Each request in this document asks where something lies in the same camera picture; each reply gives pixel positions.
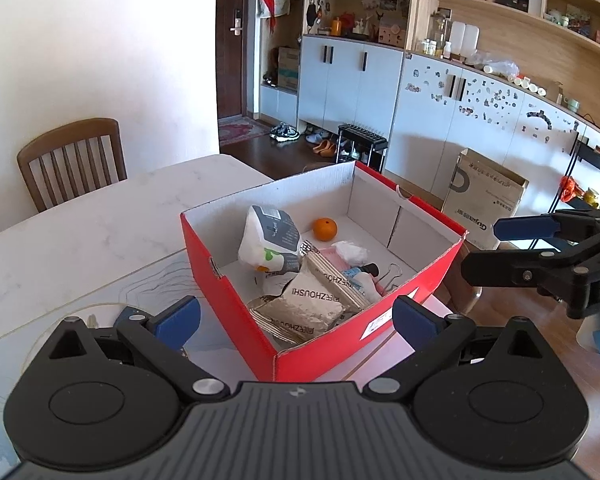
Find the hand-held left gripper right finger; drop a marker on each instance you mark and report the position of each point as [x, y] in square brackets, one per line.
[415, 319]

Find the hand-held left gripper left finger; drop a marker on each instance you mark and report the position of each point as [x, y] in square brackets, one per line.
[180, 321]

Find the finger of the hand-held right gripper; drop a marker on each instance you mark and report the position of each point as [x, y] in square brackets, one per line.
[522, 227]
[510, 267]

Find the red cardboard box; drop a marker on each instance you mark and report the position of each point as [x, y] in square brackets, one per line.
[230, 310]

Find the pink packet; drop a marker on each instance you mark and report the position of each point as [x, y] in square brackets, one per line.
[336, 256]

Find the blue white tissue pack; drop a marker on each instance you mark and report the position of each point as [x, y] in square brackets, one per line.
[270, 235]

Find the orange fruit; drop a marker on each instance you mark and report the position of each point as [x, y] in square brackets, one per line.
[325, 230]

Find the white marble desktop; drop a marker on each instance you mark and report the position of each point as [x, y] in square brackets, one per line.
[105, 230]

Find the large brown cardboard box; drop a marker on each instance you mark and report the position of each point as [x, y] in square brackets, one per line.
[480, 195]

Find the clear plastic bag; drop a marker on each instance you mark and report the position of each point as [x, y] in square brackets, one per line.
[500, 67]

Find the black shoe rack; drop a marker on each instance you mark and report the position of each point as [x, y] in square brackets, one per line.
[362, 132]

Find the tan shoe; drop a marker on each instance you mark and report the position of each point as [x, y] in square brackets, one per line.
[325, 148]

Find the white plastic canister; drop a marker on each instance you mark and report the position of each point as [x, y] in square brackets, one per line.
[471, 41]
[456, 39]

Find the red door mat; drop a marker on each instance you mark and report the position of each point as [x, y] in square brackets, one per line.
[240, 131]

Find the black white sneakers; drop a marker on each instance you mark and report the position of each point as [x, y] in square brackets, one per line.
[285, 133]

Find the brown wooden chair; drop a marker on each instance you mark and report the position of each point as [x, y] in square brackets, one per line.
[70, 132]

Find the dark brown door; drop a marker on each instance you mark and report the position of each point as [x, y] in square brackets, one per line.
[230, 70]

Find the small orange bottle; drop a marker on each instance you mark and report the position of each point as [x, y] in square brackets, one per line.
[336, 27]

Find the small printed cardboard box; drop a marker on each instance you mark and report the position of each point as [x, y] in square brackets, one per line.
[288, 67]

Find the silver door lock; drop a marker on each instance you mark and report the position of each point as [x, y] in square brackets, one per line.
[236, 21]

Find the red hanging bag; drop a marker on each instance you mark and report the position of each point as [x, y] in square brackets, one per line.
[275, 2]

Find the grey wooden cabinet wall unit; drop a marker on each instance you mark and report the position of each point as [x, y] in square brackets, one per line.
[370, 90]

